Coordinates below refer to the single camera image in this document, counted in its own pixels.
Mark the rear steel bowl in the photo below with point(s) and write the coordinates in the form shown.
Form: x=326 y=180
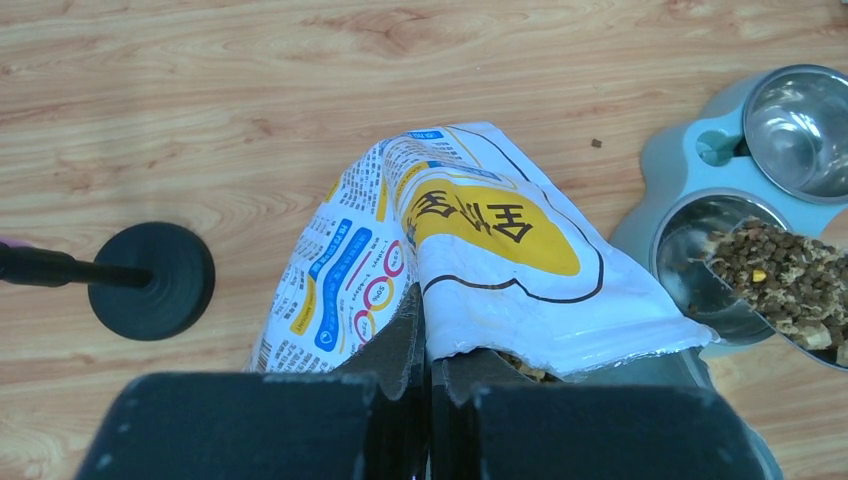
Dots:
x=795 y=129

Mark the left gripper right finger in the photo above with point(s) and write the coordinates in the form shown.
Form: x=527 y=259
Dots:
x=653 y=418

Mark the front steel bowl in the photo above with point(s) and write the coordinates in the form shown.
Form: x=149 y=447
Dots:
x=683 y=243

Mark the steel bowl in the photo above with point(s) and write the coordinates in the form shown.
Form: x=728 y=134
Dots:
x=795 y=129
x=683 y=243

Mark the grey double pet feeder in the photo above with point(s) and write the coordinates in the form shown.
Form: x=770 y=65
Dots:
x=709 y=153

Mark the pet food bag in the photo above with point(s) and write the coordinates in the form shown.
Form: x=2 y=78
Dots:
x=502 y=258

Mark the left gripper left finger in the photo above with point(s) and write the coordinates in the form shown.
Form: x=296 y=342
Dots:
x=362 y=420

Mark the metal scoop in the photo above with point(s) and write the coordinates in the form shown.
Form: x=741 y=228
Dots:
x=795 y=284

